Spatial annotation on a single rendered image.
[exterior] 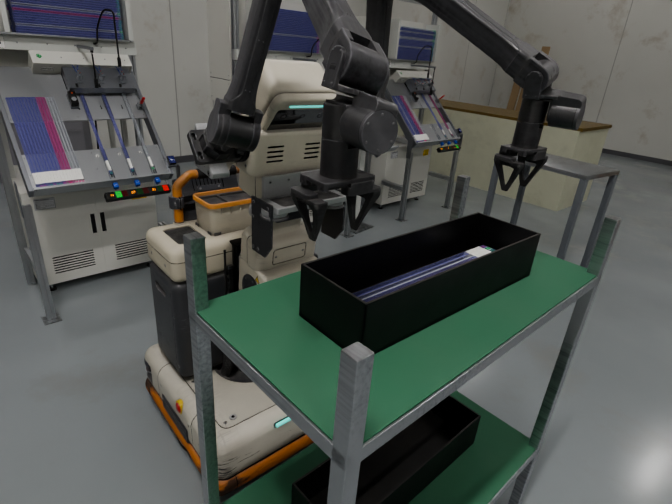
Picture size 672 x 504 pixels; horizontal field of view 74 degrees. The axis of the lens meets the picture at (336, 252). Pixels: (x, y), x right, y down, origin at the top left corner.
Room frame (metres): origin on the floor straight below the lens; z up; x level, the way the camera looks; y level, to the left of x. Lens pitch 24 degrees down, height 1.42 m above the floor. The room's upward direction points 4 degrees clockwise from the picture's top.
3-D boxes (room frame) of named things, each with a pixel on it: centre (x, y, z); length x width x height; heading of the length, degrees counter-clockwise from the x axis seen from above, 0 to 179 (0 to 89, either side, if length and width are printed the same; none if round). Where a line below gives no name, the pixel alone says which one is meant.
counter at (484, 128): (5.83, -1.81, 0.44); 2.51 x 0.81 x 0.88; 43
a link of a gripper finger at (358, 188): (0.69, -0.02, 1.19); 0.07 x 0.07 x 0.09; 42
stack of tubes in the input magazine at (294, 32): (3.63, 0.48, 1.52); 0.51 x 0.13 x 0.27; 134
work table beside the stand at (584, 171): (3.26, -1.54, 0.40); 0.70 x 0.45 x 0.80; 37
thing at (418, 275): (0.86, -0.21, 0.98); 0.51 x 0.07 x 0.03; 132
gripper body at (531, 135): (1.05, -0.41, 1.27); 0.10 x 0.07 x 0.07; 132
